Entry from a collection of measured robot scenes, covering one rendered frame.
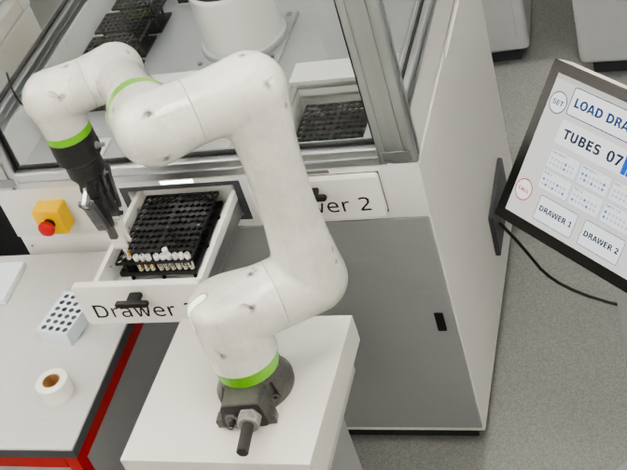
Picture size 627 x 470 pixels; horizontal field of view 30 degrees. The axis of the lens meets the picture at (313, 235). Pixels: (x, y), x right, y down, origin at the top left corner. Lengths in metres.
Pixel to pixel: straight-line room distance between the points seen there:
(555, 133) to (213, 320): 0.70
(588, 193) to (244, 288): 0.62
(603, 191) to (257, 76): 0.64
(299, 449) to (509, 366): 1.26
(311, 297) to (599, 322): 1.42
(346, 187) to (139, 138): 0.76
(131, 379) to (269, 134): 0.93
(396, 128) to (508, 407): 1.05
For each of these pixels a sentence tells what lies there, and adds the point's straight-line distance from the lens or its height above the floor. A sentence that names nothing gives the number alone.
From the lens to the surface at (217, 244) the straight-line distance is 2.48.
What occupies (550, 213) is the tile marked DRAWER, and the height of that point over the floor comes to 1.00.
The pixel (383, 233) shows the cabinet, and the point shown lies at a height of 0.75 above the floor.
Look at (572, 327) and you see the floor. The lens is 3.32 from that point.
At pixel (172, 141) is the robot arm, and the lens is 1.82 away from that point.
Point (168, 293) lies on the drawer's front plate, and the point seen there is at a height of 0.90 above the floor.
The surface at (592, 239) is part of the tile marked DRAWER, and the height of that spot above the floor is 1.00.
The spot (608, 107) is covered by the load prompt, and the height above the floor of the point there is 1.17.
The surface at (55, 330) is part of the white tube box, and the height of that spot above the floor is 0.79.
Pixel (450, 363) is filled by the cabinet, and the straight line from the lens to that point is 2.85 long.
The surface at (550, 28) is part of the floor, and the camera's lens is 4.51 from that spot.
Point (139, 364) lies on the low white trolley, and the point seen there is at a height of 0.64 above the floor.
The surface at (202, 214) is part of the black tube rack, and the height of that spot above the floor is 0.90.
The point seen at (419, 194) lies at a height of 0.86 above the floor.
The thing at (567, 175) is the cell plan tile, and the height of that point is 1.06.
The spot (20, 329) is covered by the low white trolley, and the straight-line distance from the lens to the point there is 2.71.
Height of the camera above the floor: 2.41
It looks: 39 degrees down
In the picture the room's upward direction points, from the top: 19 degrees counter-clockwise
